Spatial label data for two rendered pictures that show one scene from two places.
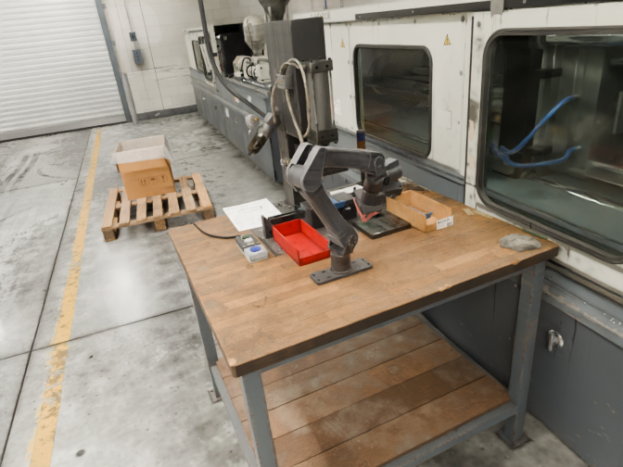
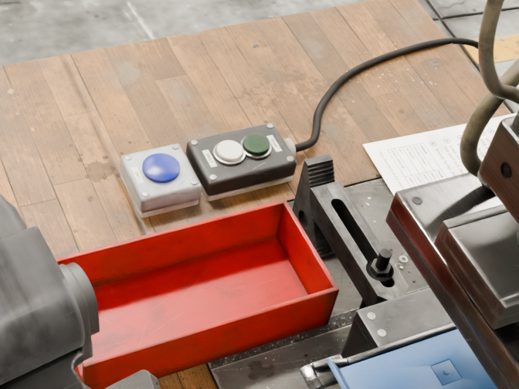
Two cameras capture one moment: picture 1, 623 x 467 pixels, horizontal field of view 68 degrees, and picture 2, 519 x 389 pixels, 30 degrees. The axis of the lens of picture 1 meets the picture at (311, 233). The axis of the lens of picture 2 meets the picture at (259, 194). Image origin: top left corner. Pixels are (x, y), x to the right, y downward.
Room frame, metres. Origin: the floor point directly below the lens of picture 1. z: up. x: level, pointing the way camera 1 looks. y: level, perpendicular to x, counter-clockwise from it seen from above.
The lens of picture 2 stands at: (1.43, -0.50, 1.68)
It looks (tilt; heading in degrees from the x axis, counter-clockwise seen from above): 47 degrees down; 79
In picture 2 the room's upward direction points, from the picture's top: 12 degrees clockwise
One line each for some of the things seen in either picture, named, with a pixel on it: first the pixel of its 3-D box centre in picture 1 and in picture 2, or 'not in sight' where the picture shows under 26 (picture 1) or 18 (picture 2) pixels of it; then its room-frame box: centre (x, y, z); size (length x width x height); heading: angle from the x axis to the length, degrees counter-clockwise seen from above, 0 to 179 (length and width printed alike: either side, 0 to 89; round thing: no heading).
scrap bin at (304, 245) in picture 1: (299, 240); (191, 294); (1.49, 0.04, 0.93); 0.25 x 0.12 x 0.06; 22
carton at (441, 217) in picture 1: (418, 210); not in sight; (1.64, -0.42, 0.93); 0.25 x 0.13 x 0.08; 22
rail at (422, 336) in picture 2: not in sight; (409, 346); (1.68, -0.04, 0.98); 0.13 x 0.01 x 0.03; 22
